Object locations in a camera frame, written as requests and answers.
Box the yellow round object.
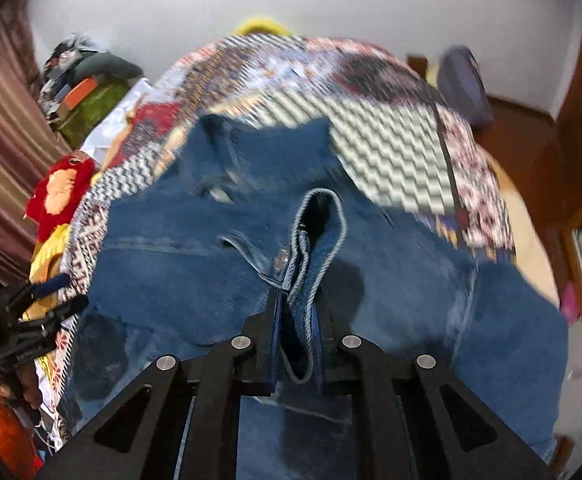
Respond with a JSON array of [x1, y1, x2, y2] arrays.
[[233, 16, 292, 39]]

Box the bed mattress cover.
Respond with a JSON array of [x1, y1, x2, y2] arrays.
[[485, 149, 562, 307]]

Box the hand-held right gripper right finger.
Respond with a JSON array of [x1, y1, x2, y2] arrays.
[[319, 304, 558, 480]]

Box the patchwork printed blanket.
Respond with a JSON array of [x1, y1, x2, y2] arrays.
[[31, 34, 518, 461]]

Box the striped brown curtain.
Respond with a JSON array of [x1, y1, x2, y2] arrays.
[[0, 10, 72, 281]]

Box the pile of mixed clothes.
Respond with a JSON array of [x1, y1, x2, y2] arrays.
[[38, 35, 145, 121]]

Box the red and yellow plush blanket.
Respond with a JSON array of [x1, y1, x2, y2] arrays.
[[23, 156, 98, 321]]

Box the person's left hand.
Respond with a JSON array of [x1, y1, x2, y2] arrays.
[[0, 364, 44, 412]]

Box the dark blue bag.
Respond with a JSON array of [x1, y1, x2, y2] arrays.
[[438, 46, 495, 132]]

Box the blue denim jeans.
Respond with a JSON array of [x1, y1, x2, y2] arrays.
[[63, 114, 572, 480]]

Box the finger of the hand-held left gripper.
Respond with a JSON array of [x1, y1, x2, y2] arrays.
[[0, 294, 90, 362], [2, 273, 70, 312]]

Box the brown wooden furniture piece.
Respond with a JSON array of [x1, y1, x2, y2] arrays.
[[407, 54, 430, 82]]

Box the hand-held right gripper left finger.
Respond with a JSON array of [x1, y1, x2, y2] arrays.
[[36, 286, 284, 480]]

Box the green patterned box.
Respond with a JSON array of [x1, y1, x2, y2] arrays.
[[57, 80, 132, 149]]

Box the person's left forearm orange sleeve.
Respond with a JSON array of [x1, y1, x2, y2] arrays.
[[0, 394, 45, 480]]

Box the white cloth sheet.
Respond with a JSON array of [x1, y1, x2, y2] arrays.
[[78, 77, 155, 162]]

